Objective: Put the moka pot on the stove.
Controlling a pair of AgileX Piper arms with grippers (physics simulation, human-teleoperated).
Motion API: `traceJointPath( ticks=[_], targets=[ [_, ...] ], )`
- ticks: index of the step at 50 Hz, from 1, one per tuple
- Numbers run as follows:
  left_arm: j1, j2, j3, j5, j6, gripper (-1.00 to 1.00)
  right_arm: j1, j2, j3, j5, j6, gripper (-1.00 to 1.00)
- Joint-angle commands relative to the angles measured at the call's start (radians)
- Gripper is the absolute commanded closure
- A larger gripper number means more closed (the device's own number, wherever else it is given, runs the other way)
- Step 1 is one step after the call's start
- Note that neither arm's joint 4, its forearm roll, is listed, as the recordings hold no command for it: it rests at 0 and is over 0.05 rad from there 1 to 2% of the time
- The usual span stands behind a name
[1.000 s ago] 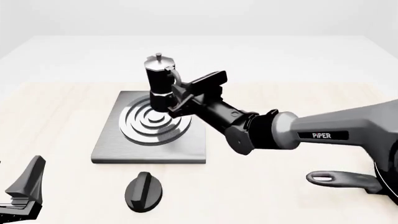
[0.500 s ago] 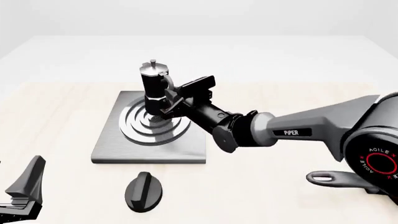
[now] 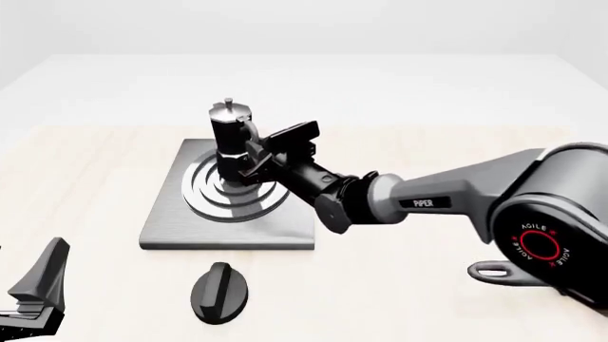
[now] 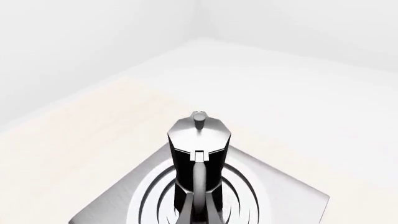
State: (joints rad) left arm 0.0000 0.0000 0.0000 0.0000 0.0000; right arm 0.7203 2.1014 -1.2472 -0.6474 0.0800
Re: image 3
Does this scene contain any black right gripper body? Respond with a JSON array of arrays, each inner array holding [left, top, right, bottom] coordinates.
[[259, 151, 299, 181]]

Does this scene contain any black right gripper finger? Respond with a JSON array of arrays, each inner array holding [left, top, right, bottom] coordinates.
[[244, 139, 268, 171], [237, 164, 276, 186]]

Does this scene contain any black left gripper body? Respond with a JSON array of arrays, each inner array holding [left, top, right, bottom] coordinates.
[[0, 299, 66, 338]]

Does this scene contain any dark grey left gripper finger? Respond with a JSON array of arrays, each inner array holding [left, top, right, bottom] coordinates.
[[7, 237, 71, 312]]

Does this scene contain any silver and black moka pot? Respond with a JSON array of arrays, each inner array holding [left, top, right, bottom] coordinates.
[[207, 95, 260, 181]]

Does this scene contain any flat black stove plate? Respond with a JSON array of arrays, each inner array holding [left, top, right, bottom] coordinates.
[[139, 137, 317, 252]]

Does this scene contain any round black stove knob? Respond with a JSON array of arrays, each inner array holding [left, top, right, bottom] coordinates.
[[189, 261, 250, 326]]

